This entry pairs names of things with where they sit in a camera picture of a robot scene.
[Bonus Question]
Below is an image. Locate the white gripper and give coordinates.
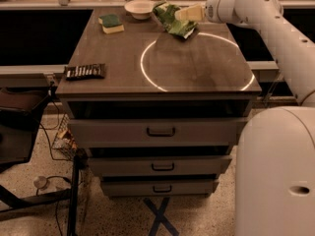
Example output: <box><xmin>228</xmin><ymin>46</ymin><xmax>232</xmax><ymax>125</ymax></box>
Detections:
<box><xmin>175</xmin><ymin>0</ymin><xmax>237</xmax><ymax>24</ymax></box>

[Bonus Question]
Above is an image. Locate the green jalapeno chip bag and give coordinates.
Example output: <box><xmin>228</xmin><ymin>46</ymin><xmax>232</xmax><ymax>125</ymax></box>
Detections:
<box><xmin>153</xmin><ymin>1</ymin><xmax>197</xmax><ymax>38</ymax></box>

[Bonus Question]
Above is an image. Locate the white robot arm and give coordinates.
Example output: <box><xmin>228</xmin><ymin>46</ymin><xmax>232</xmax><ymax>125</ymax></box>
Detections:
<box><xmin>205</xmin><ymin>0</ymin><xmax>315</xmax><ymax>236</ymax></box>

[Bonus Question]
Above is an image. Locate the rxbar chocolate bar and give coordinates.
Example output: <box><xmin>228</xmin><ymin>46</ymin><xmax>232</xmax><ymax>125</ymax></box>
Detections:
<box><xmin>64</xmin><ymin>64</ymin><xmax>105</xmax><ymax>81</ymax></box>

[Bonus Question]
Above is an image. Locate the white ceramic bowl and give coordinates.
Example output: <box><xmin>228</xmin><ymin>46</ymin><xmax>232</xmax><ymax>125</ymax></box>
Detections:
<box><xmin>124</xmin><ymin>0</ymin><xmax>154</xmax><ymax>20</ymax></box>

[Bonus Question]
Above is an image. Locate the green yellow sponge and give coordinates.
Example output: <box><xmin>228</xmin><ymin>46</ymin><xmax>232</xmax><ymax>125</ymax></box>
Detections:
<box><xmin>98</xmin><ymin>14</ymin><xmax>124</xmax><ymax>34</ymax></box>

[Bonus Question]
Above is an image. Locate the grey drawer cabinet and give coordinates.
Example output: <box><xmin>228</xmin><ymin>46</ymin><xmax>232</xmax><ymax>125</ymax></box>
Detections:
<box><xmin>56</xmin><ymin>7</ymin><xmax>261</xmax><ymax>184</ymax></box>

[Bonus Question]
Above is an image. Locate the top grey drawer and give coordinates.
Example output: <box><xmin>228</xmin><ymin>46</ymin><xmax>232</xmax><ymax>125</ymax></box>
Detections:
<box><xmin>69</xmin><ymin>118</ymin><xmax>247</xmax><ymax>148</ymax></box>

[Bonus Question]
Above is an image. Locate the grey drawer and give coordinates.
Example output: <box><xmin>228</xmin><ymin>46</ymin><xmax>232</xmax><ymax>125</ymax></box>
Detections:
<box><xmin>100</xmin><ymin>179</ymin><xmax>219</xmax><ymax>197</ymax></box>
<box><xmin>88</xmin><ymin>155</ymin><xmax>232</xmax><ymax>177</ymax></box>
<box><xmin>69</xmin><ymin>118</ymin><xmax>247</xmax><ymax>148</ymax></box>

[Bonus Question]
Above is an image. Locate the bottom grey drawer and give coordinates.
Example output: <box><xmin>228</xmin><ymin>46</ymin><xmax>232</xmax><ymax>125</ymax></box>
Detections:
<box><xmin>100</xmin><ymin>179</ymin><xmax>219</xmax><ymax>197</ymax></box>

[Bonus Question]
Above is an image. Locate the middle grey drawer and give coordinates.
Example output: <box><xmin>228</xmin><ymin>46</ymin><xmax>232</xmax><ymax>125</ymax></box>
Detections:
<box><xmin>88</xmin><ymin>155</ymin><xmax>232</xmax><ymax>177</ymax></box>

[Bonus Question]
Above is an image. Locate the black metal stand leg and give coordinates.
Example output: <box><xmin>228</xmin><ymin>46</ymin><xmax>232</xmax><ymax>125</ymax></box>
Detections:
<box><xmin>67</xmin><ymin>155</ymin><xmax>80</xmax><ymax>236</ymax></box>

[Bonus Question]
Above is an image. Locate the black office chair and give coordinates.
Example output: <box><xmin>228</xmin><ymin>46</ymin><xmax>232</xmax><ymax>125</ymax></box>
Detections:
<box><xmin>0</xmin><ymin>88</ymin><xmax>49</xmax><ymax>172</ymax></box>

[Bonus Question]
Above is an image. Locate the round white floor device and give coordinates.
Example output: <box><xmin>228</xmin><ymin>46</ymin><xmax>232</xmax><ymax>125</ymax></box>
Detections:
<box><xmin>33</xmin><ymin>176</ymin><xmax>49</xmax><ymax>190</ymax></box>

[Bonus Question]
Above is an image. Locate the wire basket with items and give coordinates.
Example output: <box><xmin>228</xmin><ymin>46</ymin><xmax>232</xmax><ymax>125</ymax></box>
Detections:
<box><xmin>52</xmin><ymin>114</ymin><xmax>78</xmax><ymax>160</ymax></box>

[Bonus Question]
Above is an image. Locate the black cable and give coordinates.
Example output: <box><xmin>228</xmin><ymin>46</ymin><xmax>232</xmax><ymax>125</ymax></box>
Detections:
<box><xmin>38</xmin><ymin>99</ymin><xmax>71</xmax><ymax>162</ymax></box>

